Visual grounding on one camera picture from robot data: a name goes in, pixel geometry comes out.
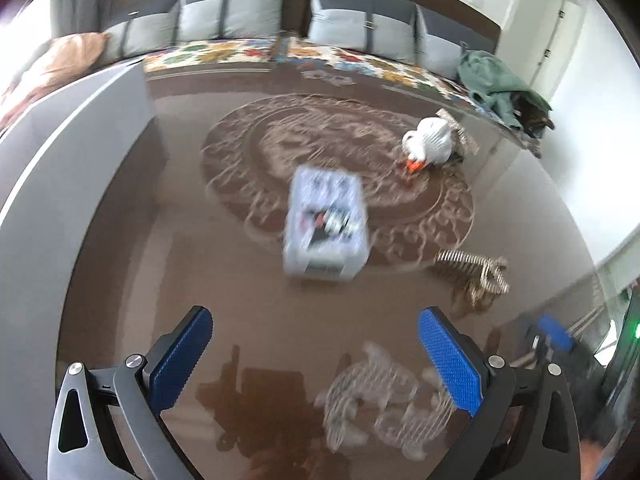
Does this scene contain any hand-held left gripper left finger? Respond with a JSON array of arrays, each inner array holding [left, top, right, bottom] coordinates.
[[47, 305, 213, 480]]

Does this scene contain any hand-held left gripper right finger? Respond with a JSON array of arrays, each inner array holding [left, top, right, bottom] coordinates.
[[419, 307, 583, 480]]

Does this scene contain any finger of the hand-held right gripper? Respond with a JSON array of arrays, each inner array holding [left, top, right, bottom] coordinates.
[[527, 312, 576, 366]]

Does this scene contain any gold hair claw clip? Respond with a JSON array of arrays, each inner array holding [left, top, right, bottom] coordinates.
[[434, 249, 511, 306]]

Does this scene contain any white printed plastic box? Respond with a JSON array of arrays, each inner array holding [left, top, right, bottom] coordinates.
[[282, 165, 371, 281]]

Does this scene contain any white knit glove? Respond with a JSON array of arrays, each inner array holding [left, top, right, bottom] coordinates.
[[401, 117, 456, 173]]

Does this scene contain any dark brown object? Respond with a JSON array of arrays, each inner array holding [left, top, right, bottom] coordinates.
[[510, 90, 556, 143]]

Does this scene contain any green blanket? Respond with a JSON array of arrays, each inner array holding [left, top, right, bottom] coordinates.
[[456, 50, 551, 133]]

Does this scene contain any white door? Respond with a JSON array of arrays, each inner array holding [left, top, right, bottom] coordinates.
[[530, 0, 586, 106]]

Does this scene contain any grey two-tone cushion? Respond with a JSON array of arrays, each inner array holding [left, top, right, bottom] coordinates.
[[416, 6, 493, 68], [100, 7, 181, 61], [306, 0, 420, 56], [177, 0, 295, 43]]

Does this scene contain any peach blanket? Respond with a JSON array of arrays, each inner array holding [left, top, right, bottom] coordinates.
[[0, 32, 112, 126]]

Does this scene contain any white window frame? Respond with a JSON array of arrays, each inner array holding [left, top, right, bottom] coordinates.
[[595, 245, 640, 311]]

